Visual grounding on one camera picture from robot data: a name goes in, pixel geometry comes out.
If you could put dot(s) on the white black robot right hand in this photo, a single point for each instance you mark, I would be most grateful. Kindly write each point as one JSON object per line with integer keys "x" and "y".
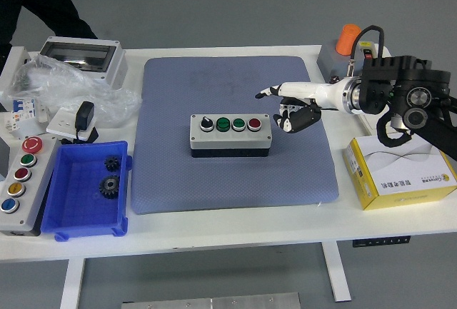
{"x": 307, "y": 92}

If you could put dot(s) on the grey four-button control box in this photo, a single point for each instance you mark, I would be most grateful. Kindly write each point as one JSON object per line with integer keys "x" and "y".
{"x": 228, "y": 139}

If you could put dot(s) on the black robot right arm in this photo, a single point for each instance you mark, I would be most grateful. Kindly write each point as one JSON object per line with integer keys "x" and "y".
{"x": 403, "y": 87}

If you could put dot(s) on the grey five-button control box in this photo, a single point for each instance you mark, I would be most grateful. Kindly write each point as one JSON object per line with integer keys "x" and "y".
{"x": 28, "y": 195}

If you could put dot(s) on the black cylindrical capacitor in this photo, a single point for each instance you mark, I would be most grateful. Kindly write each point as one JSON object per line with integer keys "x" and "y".
{"x": 334, "y": 80}

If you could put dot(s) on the orange cylinder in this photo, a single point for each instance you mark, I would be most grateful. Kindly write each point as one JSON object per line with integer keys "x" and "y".
{"x": 345, "y": 39}

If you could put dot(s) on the yellow white cardboard box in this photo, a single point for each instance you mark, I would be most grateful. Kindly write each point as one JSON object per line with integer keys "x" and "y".
{"x": 410, "y": 173}

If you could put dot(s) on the blue-grey padded mat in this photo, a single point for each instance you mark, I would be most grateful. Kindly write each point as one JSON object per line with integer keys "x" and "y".
{"x": 193, "y": 180}

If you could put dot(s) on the black table control panel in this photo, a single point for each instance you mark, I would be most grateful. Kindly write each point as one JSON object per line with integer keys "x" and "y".
{"x": 380, "y": 242}

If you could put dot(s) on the white table leg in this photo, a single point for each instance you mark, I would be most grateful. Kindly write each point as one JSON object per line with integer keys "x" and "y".
{"x": 337, "y": 273}
{"x": 71, "y": 284}

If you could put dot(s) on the small black gear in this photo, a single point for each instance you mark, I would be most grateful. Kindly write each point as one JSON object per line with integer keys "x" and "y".
{"x": 112, "y": 163}

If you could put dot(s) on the large black gear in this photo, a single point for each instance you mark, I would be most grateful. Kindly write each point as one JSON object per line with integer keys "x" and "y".
{"x": 107, "y": 188}

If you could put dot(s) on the black power adapter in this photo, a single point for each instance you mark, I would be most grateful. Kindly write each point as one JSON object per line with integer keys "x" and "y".
{"x": 85, "y": 114}

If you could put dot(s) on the grey metal plate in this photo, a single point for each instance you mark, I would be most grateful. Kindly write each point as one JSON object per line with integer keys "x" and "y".
{"x": 214, "y": 302}

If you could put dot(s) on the clear plastic bag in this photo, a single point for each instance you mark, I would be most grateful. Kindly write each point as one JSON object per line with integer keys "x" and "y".
{"x": 71, "y": 80}

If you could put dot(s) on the blue plastic bin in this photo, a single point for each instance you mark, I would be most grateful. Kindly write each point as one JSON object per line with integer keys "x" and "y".
{"x": 78, "y": 209}

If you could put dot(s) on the small white plastic piece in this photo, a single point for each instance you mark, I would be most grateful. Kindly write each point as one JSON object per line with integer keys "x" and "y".
{"x": 43, "y": 113}

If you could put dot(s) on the white blue circuit breaker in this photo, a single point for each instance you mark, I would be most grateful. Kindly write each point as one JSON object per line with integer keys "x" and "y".
{"x": 19, "y": 111}

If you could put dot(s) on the grey base block with switch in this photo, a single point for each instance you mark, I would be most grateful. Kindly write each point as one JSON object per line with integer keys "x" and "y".
{"x": 330, "y": 62}

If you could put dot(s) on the grey enclosure with clear lid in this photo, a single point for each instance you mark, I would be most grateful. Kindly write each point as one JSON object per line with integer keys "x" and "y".
{"x": 78, "y": 54}

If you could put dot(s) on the white wall socket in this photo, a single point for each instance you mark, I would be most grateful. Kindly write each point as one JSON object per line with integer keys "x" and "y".
{"x": 60, "y": 123}

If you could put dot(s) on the white plastic enclosure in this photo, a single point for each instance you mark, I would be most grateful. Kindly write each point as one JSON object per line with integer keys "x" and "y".
{"x": 14, "y": 63}

